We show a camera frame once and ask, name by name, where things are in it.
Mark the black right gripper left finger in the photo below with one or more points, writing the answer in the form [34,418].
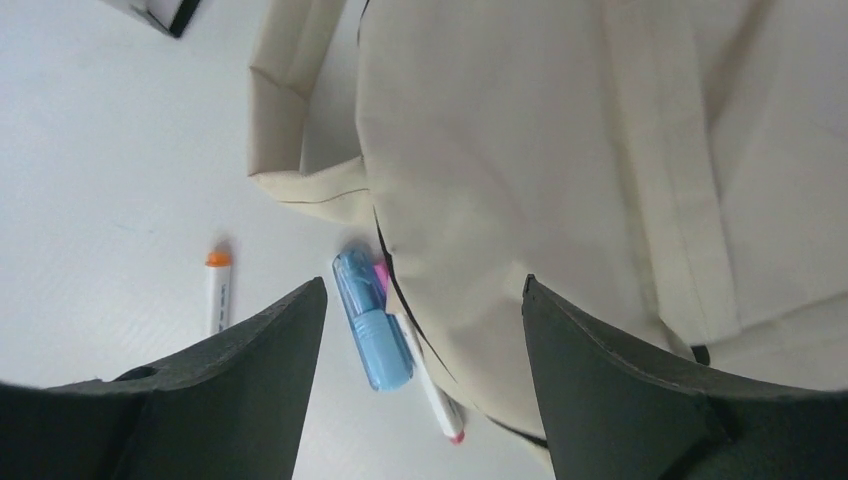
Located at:
[231,406]

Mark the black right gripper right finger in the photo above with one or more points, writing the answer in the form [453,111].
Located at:
[616,407]

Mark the beige canvas backpack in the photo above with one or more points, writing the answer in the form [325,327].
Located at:
[677,169]

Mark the grey hardcover book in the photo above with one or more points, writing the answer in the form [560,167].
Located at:
[169,17]

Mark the orange capped white marker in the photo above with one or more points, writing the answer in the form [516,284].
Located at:
[218,266]

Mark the pink capped white marker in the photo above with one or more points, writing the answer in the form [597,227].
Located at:
[445,410]

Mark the blue glue stick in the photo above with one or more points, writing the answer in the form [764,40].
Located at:
[383,352]

